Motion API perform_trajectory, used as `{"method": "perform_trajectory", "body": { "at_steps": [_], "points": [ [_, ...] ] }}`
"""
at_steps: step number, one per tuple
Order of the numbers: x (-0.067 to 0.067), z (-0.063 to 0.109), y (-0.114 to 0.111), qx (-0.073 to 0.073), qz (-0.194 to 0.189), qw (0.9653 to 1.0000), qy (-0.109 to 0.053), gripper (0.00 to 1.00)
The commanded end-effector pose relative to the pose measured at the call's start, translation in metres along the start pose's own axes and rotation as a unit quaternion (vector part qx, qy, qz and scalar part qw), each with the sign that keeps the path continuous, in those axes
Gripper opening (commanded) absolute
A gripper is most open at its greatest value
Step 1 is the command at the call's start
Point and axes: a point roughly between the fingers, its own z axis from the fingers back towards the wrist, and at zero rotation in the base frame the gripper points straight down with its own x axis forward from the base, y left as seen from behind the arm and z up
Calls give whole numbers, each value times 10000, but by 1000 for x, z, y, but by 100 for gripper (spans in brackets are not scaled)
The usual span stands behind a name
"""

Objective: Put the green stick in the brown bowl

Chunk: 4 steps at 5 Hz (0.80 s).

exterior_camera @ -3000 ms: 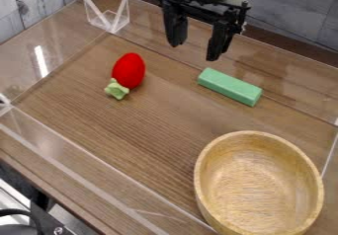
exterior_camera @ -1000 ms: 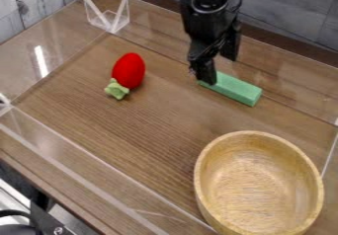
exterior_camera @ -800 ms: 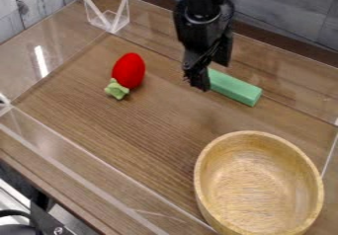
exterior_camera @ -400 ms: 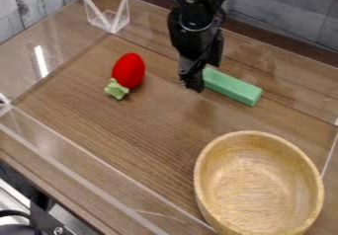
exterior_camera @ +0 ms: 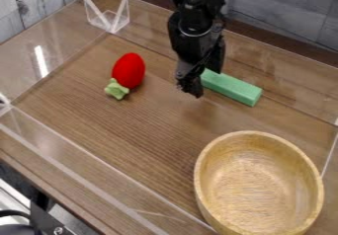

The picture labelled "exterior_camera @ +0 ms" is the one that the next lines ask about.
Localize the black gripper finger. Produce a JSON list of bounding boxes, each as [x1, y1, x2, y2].
[[205, 37, 225, 73], [175, 67, 204, 98]]

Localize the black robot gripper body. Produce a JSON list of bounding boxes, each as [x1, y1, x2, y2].
[[168, 12, 223, 69]]

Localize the green rectangular block stick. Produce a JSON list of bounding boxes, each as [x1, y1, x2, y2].
[[200, 69, 263, 107]]

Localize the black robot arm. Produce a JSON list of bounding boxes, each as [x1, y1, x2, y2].
[[168, 0, 225, 98]]

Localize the wooden brown bowl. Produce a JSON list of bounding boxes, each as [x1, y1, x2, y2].
[[193, 130, 324, 235]]

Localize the red toy strawberry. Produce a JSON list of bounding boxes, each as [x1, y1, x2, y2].
[[104, 52, 145, 100]]

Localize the black clamp under table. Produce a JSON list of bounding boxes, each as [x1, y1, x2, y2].
[[0, 201, 67, 235]]

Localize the clear acrylic tray enclosure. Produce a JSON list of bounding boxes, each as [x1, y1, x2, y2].
[[0, 0, 338, 235]]

